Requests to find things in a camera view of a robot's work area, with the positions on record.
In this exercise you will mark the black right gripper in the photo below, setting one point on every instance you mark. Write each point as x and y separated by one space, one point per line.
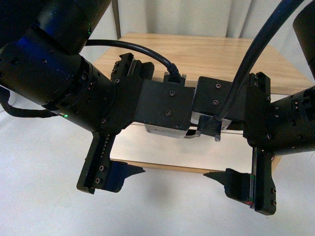
257 188

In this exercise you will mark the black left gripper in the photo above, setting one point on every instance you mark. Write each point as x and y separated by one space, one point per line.
99 171

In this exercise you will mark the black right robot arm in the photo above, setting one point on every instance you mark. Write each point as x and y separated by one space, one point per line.
275 128

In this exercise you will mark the white lower drawer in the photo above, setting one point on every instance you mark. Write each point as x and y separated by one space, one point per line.
135 144

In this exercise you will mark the wooden drawer cabinet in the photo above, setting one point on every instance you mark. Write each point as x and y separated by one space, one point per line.
219 57

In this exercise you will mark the grey curtain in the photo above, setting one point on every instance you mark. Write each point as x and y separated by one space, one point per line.
217 18

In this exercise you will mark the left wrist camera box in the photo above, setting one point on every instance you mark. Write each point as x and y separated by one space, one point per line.
165 108

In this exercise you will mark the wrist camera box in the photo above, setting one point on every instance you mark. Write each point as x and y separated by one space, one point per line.
210 95
165 108

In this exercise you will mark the black upper drawer handle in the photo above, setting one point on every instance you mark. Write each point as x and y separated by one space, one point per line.
191 133

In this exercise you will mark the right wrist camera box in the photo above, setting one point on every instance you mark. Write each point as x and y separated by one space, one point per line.
210 95

